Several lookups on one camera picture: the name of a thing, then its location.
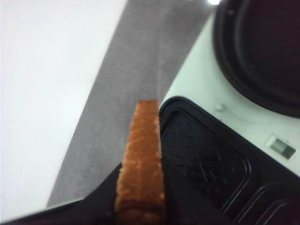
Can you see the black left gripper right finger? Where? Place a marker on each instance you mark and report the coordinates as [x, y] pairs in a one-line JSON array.
[[184, 205]]

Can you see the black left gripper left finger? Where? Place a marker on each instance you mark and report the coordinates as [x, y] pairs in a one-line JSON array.
[[95, 209]]

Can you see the bread slice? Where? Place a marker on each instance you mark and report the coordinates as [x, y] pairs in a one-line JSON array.
[[140, 187]]

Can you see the mint green breakfast maker base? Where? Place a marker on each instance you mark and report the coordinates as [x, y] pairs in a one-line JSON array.
[[242, 158]]

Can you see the black round frying pan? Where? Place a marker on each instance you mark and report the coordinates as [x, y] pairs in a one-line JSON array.
[[257, 46]]

